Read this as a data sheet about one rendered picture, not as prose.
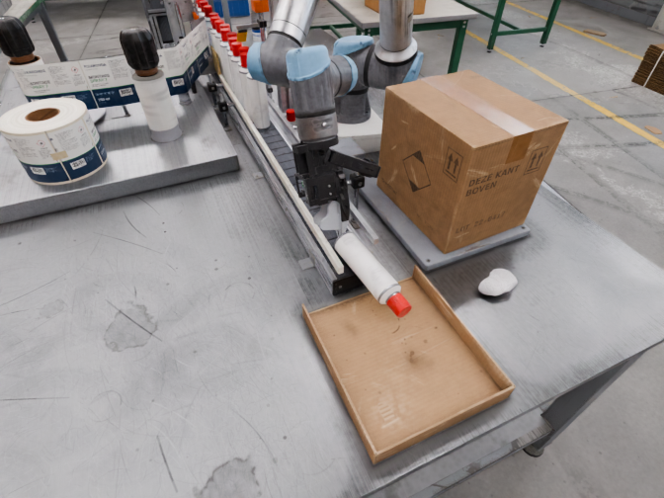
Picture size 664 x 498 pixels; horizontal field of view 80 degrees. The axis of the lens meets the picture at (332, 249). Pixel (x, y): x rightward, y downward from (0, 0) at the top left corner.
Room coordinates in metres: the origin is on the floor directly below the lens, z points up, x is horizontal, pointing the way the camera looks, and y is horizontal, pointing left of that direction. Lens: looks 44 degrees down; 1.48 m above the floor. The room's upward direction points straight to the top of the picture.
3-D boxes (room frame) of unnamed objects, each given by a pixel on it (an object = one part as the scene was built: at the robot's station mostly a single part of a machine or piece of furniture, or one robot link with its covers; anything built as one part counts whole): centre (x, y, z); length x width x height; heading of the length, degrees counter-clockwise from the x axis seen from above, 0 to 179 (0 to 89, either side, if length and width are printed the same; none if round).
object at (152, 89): (1.12, 0.51, 1.03); 0.09 x 0.09 x 0.30
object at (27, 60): (1.22, 0.90, 1.04); 0.09 x 0.09 x 0.29
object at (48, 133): (0.96, 0.73, 0.95); 0.20 x 0.20 x 0.14
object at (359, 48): (1.25, -0.07, 1.05); 0.13 x 0.12 x 0.14; 66
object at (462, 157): (0.81, -0.29, 0.99); 0.30 x 0.24 x 0.27; 26
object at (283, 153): (1.30, 0.28, 0.86); 1.65 x 0.08 x 0.04; 24
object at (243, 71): (1.22, 0.25, 0.98); 0.05 x 0.05 x 0.20
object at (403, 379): (0.39, -0.12, 0.85); 0.30 x 0.26 x 0.04; 24
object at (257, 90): (1.17, 0.22, 0.98); 0.05 x 0.05 x 0.20
